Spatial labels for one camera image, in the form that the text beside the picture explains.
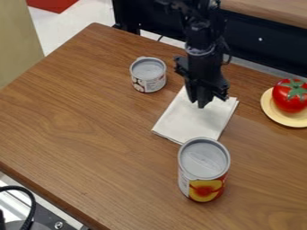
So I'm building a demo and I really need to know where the small white can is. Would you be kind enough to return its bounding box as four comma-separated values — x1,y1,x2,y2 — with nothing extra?
127,56,169,93

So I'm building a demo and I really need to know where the yellow plate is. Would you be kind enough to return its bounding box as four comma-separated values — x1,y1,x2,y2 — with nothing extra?
259,87,307,128

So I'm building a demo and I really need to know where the white cloth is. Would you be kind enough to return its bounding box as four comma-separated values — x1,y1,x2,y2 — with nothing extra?
151,85,241,146

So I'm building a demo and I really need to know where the red toy tomato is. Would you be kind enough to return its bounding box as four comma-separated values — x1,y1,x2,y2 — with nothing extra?
270,77,307,114

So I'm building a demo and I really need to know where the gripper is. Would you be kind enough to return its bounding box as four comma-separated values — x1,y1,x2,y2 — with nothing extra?
172,44,232,110

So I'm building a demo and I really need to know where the tall can with peach label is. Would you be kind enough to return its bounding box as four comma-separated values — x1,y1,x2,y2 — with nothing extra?
176,137,232,203

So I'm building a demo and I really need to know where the black cable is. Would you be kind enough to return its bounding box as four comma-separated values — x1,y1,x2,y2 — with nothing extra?
0,185,38,230

